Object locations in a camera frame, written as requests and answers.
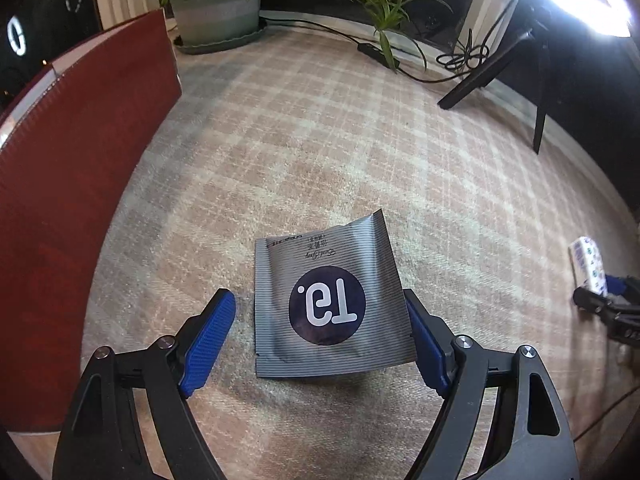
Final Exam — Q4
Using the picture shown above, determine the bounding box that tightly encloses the small white patterned packet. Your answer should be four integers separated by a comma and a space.
568, 236, 608, 296

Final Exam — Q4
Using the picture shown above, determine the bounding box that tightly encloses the grey T9 foil sachet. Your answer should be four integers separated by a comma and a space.
254, 211, 416, 378

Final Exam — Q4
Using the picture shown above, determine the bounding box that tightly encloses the black tripod stand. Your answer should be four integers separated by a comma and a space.
437, 6, 552, 155

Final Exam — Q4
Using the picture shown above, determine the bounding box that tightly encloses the red storage box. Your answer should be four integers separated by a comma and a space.
1, 10, 181, 432

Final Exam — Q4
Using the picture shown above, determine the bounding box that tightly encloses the small spider plant offshoot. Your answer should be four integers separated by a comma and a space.
352, 0, 452, 72

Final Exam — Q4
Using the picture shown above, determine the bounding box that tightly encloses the black power cable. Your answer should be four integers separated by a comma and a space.
259, 14, 492, 85

